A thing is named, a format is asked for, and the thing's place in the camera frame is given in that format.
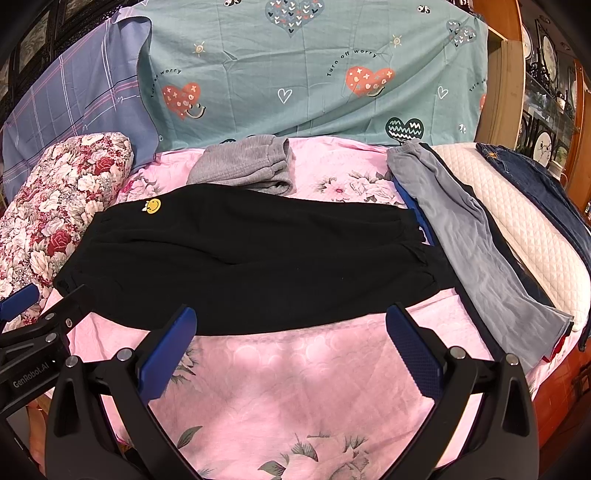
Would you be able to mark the blue plaid pillow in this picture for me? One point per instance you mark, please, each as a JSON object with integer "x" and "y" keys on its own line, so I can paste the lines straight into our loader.
{"x": 91, "y": 88}

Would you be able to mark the black pants with smiley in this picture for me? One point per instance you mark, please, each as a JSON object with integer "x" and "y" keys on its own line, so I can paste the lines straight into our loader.
{"x": 250, "y": 263}

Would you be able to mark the grey-blue pants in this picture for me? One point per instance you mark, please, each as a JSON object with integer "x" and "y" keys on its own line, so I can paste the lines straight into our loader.
{"x": 520, "y": 324}

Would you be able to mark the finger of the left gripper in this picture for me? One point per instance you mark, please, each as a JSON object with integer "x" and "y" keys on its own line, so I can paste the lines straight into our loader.
{"x": 18, "y": 302}
{"x": 32, "y": 357}

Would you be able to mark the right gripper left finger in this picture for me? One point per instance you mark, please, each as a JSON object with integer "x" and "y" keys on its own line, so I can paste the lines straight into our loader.
{"x": 100, "y": 425}

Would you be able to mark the red floral rolled quilt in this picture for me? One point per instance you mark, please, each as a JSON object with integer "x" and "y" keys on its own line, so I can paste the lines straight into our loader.
{"x": 42, "y": 226}

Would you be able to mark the teal heart-print sheet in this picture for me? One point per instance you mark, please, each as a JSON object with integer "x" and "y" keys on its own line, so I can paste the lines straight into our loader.
{"x": 378, "y": 72}

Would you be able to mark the folded light grey pants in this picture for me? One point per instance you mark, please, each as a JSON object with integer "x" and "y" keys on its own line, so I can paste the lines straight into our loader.
{"x": 259, "y": 163}

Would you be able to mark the wooden display cabinet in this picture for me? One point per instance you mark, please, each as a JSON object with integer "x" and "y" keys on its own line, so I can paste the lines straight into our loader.
{"x": 539, "y": 87}

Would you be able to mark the cream quilted mattress pad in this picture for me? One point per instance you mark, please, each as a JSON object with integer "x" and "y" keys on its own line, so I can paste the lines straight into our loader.
{"x": 517, "y": 226}

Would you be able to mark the pink floral bed sheet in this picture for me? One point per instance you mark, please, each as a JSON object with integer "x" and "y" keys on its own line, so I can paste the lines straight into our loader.
{"x": 330, "y": 402}

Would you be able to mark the royal blue garment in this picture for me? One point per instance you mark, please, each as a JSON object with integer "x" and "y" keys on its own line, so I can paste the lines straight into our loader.
{"x": 413, "y": 205}

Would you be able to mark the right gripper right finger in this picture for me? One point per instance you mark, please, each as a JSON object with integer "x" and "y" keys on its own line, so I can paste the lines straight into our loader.
{"x": 503, "y": 440}

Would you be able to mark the dark blue jeans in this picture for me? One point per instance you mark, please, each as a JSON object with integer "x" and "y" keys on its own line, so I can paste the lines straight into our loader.
{"x": 546, "y": 193}

